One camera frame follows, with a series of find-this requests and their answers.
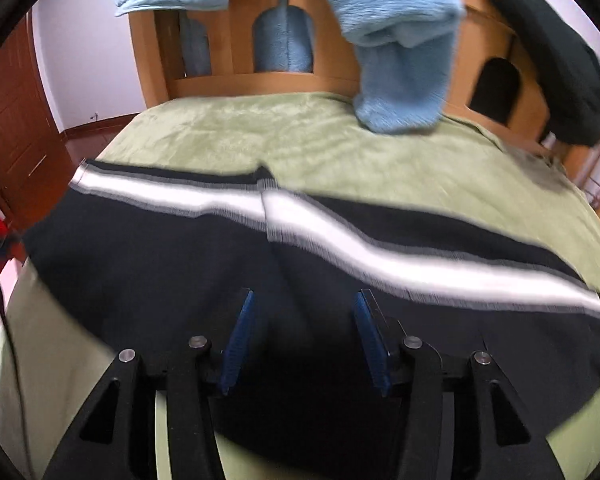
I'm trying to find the brown wooden door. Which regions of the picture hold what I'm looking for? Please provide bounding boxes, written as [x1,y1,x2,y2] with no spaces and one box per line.
[0,10,74,228]

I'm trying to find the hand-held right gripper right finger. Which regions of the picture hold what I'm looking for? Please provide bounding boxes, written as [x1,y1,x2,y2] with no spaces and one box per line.
[352,289,565,480]

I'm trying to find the light blue fleece blanket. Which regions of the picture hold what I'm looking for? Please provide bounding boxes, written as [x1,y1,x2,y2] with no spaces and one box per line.
[115,0,467,135]

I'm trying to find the black pants with white stripe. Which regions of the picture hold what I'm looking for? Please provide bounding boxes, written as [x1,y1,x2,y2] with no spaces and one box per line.
[21,158,600,464]

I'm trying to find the green bed blanket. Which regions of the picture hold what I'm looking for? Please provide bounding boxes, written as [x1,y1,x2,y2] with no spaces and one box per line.
[0,91,600,480]

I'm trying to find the wooden headboard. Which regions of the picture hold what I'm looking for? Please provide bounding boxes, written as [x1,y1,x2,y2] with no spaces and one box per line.
[128,0,595,195]

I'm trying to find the black garment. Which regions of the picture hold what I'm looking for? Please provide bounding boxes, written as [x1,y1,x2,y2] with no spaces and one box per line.
[460,0,600,148]

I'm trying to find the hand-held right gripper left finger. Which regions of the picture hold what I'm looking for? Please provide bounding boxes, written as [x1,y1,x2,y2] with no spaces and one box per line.
[43,288,257,480]

